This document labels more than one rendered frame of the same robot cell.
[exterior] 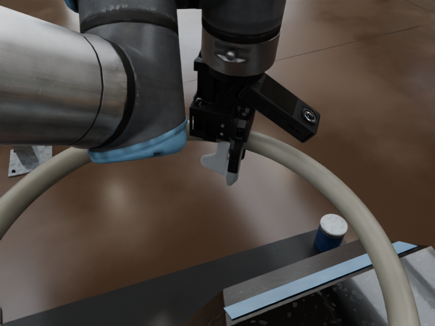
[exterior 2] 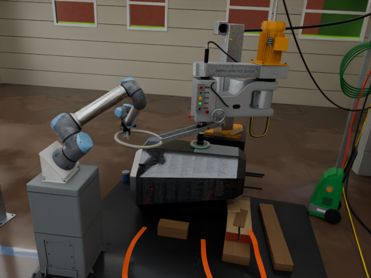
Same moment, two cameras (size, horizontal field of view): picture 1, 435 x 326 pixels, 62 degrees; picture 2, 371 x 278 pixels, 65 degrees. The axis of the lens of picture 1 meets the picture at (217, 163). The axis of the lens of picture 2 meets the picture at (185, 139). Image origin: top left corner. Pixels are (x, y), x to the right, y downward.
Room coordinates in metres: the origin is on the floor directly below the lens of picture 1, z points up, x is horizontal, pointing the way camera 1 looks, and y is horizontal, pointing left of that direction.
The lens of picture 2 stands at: (-1.59, 2.18, 1.97)
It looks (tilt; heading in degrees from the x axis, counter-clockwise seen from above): 21 degrees down; 300
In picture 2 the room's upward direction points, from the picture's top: 3 degrees clockwise
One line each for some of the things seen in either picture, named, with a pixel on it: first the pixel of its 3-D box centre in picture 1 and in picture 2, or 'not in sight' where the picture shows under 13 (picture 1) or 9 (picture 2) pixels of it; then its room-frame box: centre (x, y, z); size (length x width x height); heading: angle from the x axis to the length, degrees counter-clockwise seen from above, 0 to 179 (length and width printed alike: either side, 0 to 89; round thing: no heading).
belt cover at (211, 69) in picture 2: not in sight; (238, 71); (-0.53, -0.66, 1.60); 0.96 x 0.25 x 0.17; 44
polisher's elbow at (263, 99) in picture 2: not in sight; (263, 97); (-0.75, -0.87, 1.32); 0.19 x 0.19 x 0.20
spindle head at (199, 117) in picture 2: not in sight; (210, 100); (-0.33, -0.47, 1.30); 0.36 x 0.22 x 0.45; 44
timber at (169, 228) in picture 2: not in sight; (173, 228); (-0.31, 0.12, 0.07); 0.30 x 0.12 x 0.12; 22
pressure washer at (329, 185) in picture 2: not in sight; (331, 181); (-1.57, -1.21, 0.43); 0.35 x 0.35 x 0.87; 4
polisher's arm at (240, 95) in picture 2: not in sight; (239, 102); (-0.57, -0.68, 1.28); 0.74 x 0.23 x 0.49; 44
